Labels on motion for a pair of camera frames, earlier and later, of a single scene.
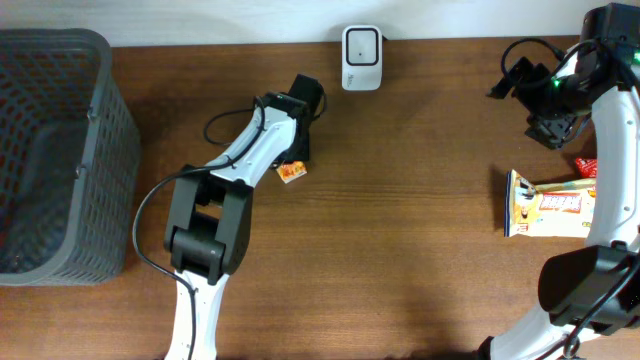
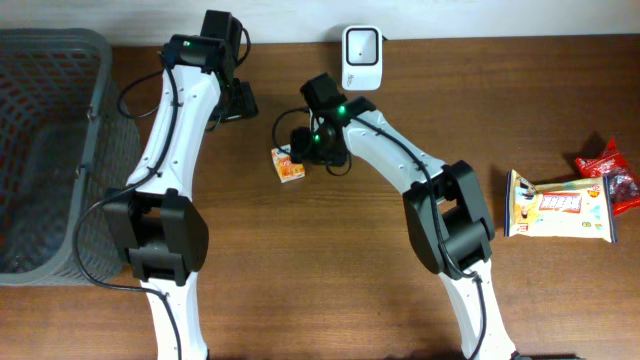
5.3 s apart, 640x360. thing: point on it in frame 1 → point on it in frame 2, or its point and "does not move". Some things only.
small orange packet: x=291 y=170 does not move
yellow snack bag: x=560 y=210 does not move
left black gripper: x=302 y=151 → x=242 y=101
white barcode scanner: x=362 y=52 does not move
